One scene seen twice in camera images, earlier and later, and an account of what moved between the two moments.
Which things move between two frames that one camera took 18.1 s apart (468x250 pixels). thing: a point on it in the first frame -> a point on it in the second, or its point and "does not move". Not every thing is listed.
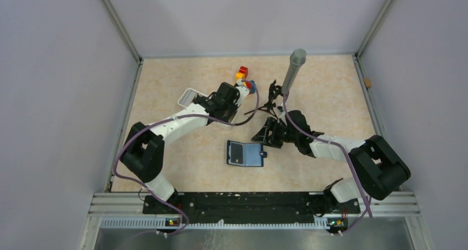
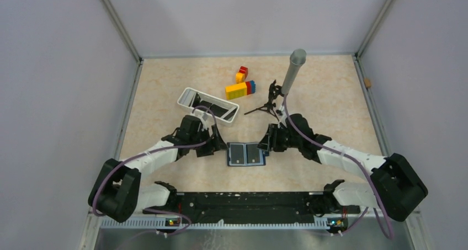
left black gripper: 234,104 -> 218,144
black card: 236,153 does not move
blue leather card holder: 244,154 does not move
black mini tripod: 274,91 does not move
